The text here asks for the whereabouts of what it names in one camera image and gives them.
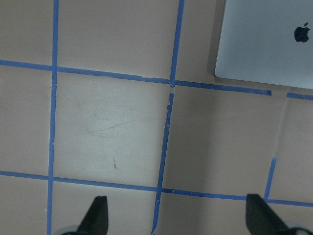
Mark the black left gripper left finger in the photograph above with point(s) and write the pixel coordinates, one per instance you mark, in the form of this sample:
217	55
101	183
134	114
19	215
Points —
96	220

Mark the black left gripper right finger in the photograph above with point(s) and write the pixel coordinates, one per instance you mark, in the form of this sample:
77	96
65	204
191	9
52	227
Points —
261	219

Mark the silver laptop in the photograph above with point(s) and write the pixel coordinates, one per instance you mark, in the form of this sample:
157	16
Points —
267	41

